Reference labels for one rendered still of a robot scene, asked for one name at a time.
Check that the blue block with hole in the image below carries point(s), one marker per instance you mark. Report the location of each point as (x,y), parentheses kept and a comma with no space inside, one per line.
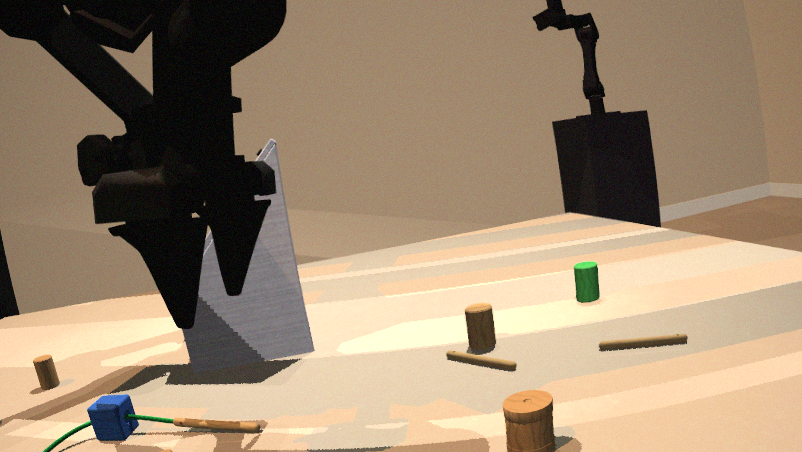
(107,417)

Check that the green cylinder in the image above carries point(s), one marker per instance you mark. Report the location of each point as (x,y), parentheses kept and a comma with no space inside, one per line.
(586,281)

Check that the green string with wooden stick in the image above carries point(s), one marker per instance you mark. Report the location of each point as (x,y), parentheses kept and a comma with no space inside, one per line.
(181,422)

